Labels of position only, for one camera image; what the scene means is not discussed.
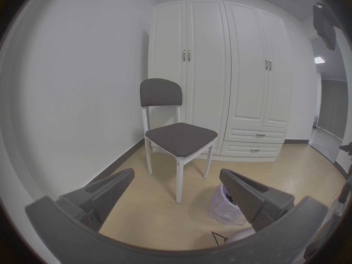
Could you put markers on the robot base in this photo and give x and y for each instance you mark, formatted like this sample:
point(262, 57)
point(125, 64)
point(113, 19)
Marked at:
point(242, 234)

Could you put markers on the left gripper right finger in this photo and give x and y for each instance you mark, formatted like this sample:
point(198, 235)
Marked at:
point(247, 194)

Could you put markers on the grey padded white chair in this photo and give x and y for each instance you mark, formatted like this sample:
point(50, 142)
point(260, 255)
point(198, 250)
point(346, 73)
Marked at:
point(178, 139)

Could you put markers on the black plastic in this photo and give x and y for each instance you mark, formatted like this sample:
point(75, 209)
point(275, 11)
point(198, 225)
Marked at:
point(229, 198)

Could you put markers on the grey curtain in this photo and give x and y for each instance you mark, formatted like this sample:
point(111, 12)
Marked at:
point(331, 109)

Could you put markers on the purple plastic bag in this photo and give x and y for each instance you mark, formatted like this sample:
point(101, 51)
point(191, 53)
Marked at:
point(222, 213)

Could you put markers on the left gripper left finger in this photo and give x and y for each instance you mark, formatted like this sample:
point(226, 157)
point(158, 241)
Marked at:
point(107, 194)

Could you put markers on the white trash bin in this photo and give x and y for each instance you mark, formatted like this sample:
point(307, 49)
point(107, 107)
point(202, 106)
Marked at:
point(222, 187)

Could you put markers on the white wardrobe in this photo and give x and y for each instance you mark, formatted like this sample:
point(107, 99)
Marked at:
point(247, 78)

